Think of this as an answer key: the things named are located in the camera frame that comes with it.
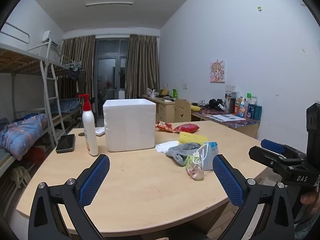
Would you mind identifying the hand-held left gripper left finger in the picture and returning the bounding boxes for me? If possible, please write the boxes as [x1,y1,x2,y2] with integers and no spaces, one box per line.
[28,154,110,240]

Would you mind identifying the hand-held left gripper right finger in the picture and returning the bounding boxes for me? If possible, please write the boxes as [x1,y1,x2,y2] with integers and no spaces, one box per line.
[205,154,297,240]

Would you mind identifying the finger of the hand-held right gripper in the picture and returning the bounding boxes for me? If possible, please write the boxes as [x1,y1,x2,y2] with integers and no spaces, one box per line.
[249,145,304,178]
[261,139,307,159]

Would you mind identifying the blue face mask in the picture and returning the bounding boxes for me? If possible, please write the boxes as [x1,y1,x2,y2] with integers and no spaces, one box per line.
[200,141,219,171]

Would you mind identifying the clear plastic bag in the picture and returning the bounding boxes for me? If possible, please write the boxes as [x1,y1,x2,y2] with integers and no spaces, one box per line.
[185,152,205,181]

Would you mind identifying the grey cloth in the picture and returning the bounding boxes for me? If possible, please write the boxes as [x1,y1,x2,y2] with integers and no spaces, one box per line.
[165,142,202,167]

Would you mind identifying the yellow foam net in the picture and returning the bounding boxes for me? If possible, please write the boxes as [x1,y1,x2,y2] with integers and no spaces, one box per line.
[178,131,208,144]

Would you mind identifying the white foam box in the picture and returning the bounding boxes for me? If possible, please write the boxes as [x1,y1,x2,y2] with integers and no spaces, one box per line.
[103,99,157,152]

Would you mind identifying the white foam sleeve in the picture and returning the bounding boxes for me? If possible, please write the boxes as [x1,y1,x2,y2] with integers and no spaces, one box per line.
[155,141,180,153]

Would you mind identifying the person's right forearm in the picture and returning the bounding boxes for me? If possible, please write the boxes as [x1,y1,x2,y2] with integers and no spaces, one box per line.
[294,206,320,240]

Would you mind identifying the person's right hand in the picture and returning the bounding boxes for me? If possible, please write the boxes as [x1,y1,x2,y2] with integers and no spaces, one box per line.
[300,190,320,205]

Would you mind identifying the desk with patterned cloth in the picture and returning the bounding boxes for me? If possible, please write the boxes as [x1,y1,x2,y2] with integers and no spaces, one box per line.
[191,105,260,139]

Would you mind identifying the blue carton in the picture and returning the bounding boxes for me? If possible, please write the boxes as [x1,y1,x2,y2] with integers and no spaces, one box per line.
[246,104,262,120]

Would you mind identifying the black smartphone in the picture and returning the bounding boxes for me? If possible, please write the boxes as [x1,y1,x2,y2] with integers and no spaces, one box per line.
[55,134,76,154]

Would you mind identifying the white red pump bottle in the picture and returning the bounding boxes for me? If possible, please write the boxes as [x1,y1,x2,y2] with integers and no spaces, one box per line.
[78,94,99,156]

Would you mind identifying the printed paper sheets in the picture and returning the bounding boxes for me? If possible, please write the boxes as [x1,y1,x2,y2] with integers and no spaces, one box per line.
[207,114,247,122]

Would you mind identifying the green cap white bottle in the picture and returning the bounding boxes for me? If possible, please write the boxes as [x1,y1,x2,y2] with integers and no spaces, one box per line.
[244,93,253,118]

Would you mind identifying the red bag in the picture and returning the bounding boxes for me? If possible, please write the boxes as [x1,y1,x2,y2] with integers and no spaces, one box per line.
[24,146,45,164]

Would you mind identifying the black headphones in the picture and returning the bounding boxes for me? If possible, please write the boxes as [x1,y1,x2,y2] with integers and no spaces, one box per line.
[209,99,225,110]

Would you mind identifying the large red snack packet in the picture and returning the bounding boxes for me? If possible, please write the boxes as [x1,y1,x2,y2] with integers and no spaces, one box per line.
[172,124,200,133]

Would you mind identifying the beige cloth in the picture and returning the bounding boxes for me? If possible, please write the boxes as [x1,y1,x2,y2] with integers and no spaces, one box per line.
[11,166,32,188]

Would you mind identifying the blue plaid bedding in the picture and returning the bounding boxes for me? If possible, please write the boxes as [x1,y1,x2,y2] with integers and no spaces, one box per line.
[59,99,82,114]

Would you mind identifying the orange printed snack packet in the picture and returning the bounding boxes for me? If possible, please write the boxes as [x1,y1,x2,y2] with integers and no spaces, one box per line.
[156,121,174,133]

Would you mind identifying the wooden smiley chair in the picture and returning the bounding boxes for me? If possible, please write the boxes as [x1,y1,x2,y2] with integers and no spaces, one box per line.
[174,99,192,123]

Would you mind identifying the blue orange quilt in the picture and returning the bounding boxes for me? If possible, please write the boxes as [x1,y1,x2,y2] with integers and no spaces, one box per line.
[0,114,49,160]

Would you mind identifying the white metal bed ladder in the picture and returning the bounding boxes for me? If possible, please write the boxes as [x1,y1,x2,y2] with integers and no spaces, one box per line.
[40,39,67,148]

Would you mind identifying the light wooden desk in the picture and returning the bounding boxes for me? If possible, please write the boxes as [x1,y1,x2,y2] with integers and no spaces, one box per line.
[142,94,175,123]

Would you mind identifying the dark hanging clothes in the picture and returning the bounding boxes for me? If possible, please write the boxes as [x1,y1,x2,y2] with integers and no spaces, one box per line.
[67,64,87,93]

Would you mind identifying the small white metal bunk bed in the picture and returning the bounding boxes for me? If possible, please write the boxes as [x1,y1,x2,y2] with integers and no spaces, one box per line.
[51,54,84,130]

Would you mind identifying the brown curtain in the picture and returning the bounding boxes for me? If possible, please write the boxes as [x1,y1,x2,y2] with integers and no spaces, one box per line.
[61,35,96,100]
[125,34,160,99]

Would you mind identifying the glass balcony door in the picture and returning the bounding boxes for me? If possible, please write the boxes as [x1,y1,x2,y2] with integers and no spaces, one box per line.
[95,39,129,99]

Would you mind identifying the large white metal bunk bed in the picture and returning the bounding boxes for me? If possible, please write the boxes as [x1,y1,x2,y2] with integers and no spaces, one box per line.
[0,22,68,180]

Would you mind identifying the white air conditioner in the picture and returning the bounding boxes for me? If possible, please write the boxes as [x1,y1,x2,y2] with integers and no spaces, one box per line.
[42,30,60,47]

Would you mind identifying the ceiling tube light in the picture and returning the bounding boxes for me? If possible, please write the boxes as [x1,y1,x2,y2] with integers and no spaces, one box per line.
[86,2,133,7]

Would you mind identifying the cartoon wall poster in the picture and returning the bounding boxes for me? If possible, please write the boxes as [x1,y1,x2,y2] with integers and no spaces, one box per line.
[209,60,225,83]

